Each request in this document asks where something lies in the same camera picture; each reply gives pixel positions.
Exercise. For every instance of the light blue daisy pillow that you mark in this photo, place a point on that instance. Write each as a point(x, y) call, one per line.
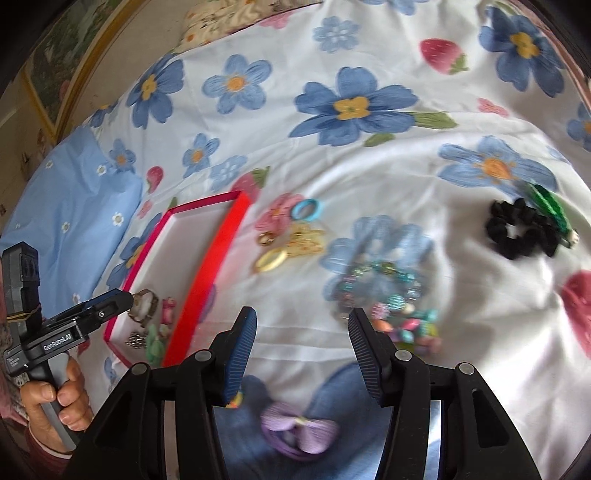
point(69, 207)

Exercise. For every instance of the blue flower bed sheet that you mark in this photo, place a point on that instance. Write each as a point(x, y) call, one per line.
point(415, 161)

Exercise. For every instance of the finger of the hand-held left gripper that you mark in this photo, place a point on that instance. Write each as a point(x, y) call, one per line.
point(113, 300)
point(78, 323)

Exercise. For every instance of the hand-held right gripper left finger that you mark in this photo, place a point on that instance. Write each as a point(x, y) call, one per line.
point(240, 355)

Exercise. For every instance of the gold wrist watch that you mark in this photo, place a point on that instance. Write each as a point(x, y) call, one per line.
point(150, 302)

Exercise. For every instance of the red jewelry box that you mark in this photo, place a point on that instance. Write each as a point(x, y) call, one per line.
point(207, 277)

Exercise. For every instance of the black scrunchie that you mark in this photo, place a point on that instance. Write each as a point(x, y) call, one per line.
point(501, 221)

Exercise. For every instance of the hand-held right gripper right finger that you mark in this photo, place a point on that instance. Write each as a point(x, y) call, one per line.
point(364, 355)

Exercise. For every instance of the gold framed wall picture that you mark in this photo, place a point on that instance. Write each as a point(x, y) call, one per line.
point(69, 55)

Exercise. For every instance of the person's left hand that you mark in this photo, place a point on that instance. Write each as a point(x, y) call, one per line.
point(69, 399)

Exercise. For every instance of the yellow oval hair clip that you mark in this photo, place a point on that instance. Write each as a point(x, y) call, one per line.
point(277, 254)

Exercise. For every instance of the cream patterned pillow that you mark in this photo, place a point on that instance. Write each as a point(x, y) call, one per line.
point(221, 23)

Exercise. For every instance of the yellow claw hair clip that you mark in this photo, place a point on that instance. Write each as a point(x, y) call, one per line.
point(302, 242)

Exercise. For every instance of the green beaded hair clip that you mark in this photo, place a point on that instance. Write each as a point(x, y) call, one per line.
point(549, 205)

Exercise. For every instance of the pink hair clip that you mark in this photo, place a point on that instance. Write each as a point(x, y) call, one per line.
point(168, 314)

